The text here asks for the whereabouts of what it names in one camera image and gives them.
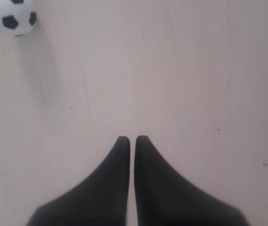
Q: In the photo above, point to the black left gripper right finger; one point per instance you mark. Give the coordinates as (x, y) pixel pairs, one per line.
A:
(165, 198)

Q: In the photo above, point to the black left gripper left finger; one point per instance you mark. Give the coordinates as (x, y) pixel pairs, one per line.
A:
(99, 200)

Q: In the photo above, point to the small black white soccer ball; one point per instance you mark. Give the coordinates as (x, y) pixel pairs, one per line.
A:
(17, 17)

